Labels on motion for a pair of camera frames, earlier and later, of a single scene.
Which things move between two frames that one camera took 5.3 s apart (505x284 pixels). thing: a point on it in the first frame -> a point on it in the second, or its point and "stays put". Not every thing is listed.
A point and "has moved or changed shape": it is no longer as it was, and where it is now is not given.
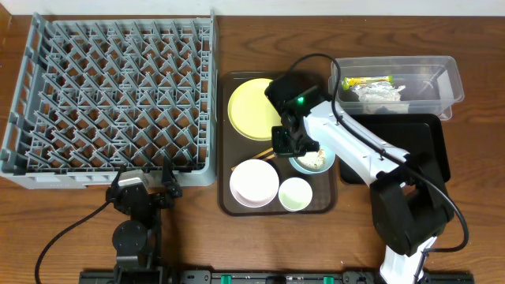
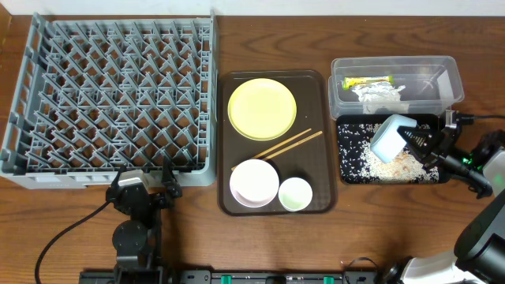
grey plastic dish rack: [93, 95] stays put
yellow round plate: [251, 112] stays put
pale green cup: [295, 194] stays put
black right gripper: [307, 147] -> [427, 143]
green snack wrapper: [349, 82] stays put
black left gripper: [156, 196] stays put
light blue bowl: [315, 162] -> [386, 142]
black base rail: [172, 276] stays put
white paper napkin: [379, 91] has moved or changed shape
